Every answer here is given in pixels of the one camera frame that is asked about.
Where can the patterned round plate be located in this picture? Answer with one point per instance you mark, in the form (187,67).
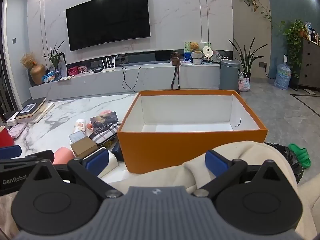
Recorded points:
(217,56)

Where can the small brown cardboard box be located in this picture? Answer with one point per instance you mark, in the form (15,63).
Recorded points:
(83,147)

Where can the white ribbed pot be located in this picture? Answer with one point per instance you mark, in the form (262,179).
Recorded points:
(197,58)

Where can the grey soundbar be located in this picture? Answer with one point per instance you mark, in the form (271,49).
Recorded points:
(141,57)

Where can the black set-top box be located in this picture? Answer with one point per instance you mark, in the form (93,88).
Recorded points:
(98,69)

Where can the green slipper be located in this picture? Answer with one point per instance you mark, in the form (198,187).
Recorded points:
(301,155)

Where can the bushy green potted plant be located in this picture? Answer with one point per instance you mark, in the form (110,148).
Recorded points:
(295,35)

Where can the marble television console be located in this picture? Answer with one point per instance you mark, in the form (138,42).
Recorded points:
(150,78)

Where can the tall potted leaf plant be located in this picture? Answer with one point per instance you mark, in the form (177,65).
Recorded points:
(246,57)

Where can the pink pencil case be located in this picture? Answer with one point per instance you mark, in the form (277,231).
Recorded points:
(17,131)

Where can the blue box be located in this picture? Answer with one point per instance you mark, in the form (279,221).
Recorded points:
(187,57)

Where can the green printed picture board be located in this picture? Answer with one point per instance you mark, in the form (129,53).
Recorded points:
(206,45)

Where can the red box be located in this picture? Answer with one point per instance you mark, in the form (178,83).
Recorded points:
(72,71)

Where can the plaid case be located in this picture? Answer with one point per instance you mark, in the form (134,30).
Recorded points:
(106,133)

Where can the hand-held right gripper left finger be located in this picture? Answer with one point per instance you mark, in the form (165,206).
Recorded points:
(93,162)

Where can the clear plastic box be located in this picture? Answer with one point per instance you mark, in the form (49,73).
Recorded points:
(76,137)

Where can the clear water bottle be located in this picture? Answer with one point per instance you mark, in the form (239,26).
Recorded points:
(63,69)

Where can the pink square case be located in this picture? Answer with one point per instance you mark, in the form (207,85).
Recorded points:
(105,112)

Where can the black hardcover book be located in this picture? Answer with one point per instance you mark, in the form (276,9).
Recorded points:
(30,108)

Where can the row of small bottles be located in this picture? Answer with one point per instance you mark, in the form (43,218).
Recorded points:
(312,33)

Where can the blue water jug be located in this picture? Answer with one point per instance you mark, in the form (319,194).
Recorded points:
(283,76)

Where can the orange cardboard box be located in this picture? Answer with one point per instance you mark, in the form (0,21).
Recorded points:
(175,145)

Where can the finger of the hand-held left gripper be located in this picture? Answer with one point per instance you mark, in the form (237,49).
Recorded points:
(10,152)
(30,159)

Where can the pink printed box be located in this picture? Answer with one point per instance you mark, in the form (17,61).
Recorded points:
(82,69)

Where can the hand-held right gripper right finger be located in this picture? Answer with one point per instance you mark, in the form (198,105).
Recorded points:
(215,163)

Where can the red cup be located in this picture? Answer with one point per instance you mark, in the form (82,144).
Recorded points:
(5,137)

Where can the framed photo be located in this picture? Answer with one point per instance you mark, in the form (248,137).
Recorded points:
(63,56)

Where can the white charger box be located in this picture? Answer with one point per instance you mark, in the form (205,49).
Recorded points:
(11,122)

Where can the small potted grass plant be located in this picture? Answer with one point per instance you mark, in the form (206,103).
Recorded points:
(53,55)

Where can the pink cylinder roll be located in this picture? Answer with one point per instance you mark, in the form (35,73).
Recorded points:
(63,155)

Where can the white router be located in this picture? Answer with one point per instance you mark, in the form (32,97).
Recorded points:
(108,67)

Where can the art cover book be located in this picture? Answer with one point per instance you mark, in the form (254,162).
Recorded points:
(103,120)

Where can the long white box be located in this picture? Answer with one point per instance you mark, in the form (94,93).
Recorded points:
(110,163)

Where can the grey trash bin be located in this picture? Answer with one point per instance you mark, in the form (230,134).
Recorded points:
(229,76)

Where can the dark blue case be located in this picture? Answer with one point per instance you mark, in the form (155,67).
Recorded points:
(117,151)

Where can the blue snack bag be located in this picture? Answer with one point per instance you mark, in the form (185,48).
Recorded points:
(50,77)

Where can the pink white woven bag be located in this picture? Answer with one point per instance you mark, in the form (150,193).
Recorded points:
(244,83)

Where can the dark grey cabinet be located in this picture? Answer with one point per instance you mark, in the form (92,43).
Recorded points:
(310,65)

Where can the black wall television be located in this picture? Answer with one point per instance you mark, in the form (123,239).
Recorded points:
(107,20)

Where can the trailing vine plant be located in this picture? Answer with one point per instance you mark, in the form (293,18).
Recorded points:
(250,0)

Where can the wall socket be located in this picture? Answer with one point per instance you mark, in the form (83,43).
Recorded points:
(262,65)

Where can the white round hand fan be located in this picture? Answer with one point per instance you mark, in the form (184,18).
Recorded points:
(207,51)

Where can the black trash bag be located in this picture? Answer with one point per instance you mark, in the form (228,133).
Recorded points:
(287,155)

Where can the white printed cup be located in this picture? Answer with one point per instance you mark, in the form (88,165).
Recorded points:
(79,126)

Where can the brown teddy bear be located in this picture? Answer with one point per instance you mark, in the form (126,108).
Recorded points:
(195,47)

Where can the golden vase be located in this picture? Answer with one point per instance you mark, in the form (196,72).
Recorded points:
(37,75)

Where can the dried flower bunch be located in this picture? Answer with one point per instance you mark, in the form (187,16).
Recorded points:
(27,60)

